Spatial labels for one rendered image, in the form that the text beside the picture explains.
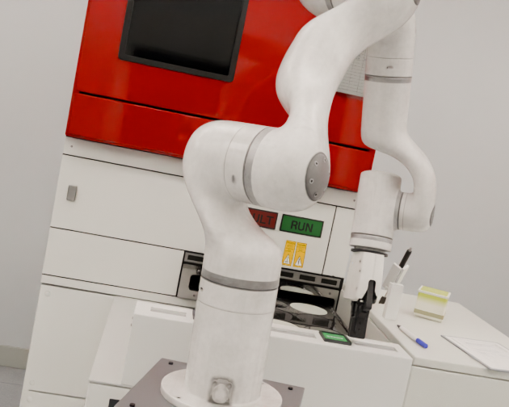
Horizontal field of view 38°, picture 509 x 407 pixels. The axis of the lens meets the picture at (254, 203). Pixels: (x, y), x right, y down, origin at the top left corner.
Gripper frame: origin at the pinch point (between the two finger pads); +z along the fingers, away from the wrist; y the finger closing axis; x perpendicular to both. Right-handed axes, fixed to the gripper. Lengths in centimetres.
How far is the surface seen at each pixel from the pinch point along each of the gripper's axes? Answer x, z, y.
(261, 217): -15, -23, -54
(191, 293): -30, 1, -58
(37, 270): -92, 7, -213
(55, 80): -99, -79, -194
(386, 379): 6.7, 8.9, 2.6
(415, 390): 13.0, 10.1, 2.2
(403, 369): 9.6, 6.4, 3.1
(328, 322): 3.9, 1.5, -37.8
